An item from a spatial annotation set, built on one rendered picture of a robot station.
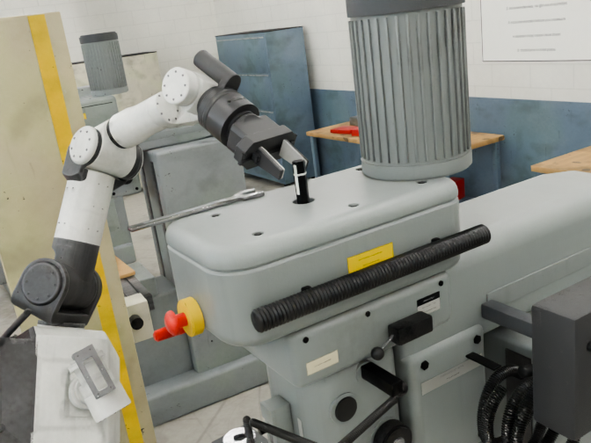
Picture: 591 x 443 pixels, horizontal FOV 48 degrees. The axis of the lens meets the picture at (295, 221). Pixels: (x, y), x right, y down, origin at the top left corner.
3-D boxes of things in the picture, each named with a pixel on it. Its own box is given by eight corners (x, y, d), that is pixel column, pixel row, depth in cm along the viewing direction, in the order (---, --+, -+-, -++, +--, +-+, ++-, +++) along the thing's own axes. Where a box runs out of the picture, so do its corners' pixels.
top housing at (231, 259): (237, 362, 93) (219, 257, 88) (169, 306, 115) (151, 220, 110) (473, 265, 115) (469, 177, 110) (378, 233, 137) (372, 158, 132)
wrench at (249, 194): (134, 234, 103) (133, 228, 103) (125, 228, 107) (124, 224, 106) (264, 195, 116) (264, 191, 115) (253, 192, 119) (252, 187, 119)
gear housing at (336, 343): (299, 395, 101) (291, 337, 98) (229, 340, 121) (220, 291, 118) (456, 322, 117) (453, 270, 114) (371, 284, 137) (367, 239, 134)
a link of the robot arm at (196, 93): (191, 131, 113) (153, 98, 118) (230, 138, 122) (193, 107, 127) (222, 73, 109) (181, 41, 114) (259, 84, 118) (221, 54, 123)
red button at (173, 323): (173, 341, 99) (169, 317, 98) (164, 332, 103) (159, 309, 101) (193, 334, 101) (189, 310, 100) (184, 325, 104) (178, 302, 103)
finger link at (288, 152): (307, 159, 109) (282, 139, 112) (302, 174, 111) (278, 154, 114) (313, 156, 110) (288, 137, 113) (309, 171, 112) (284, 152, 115)
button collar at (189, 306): (195, 343, 100) (189, 307, 98) (180, 330, 105) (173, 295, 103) (207, 337, 101) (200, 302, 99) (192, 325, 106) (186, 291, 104)
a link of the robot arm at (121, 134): (179, 105, 131) (115, 139, 141) (140, 86, 123) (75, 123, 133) (182, 154, 128) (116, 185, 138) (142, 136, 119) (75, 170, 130)
